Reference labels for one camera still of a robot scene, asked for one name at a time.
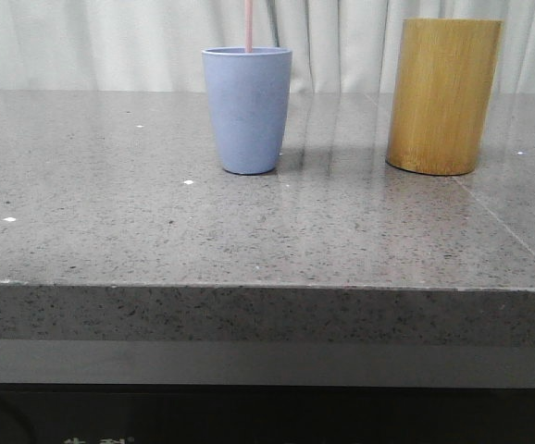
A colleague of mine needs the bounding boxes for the blue plastic cup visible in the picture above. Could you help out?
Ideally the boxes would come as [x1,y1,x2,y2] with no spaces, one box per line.
[202,47,292,175]

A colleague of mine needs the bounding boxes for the pink chopstick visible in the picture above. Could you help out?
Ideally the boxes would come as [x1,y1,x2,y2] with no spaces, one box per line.
[244,0,254,54]

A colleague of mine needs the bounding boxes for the bamboo cylinder holder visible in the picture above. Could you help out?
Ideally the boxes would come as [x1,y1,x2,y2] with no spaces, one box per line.
[386,18,502,176]

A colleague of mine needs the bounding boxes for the white pleated curtain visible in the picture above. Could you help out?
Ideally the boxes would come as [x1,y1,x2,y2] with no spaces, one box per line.
[0,1,535,93]

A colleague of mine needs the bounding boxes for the dark cabinet under counter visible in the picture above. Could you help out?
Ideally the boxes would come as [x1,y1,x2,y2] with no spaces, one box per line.
[0,339,535,444]

